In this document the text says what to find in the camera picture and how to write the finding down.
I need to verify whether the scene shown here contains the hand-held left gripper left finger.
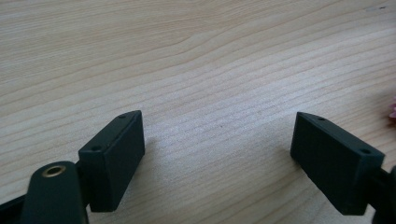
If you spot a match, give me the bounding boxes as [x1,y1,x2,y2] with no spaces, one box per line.
[78,109,146,213]

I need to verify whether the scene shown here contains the pink spiky bone toy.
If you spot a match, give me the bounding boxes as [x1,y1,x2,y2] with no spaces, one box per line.
[388,95,396,120]

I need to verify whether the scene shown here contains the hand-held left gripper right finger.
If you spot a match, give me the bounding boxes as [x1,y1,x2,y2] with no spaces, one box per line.
[290,111,386,217]

